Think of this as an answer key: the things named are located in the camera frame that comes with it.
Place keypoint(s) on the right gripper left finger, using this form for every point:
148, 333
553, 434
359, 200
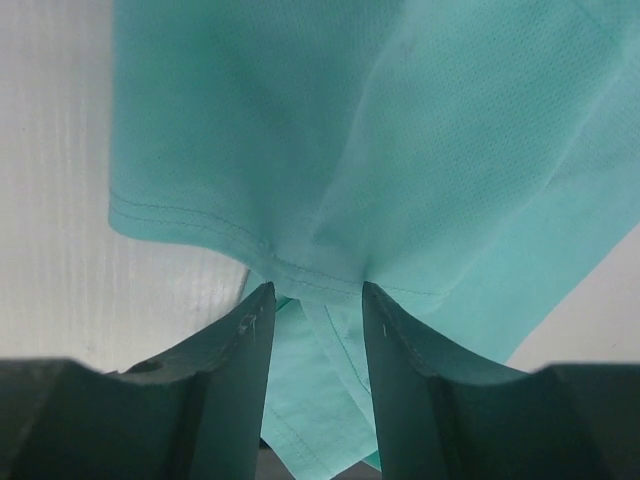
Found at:
193, 411

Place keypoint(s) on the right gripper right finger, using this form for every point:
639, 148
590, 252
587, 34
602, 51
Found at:
444, 412

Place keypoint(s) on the teal t shirt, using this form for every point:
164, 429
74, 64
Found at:
475, 159

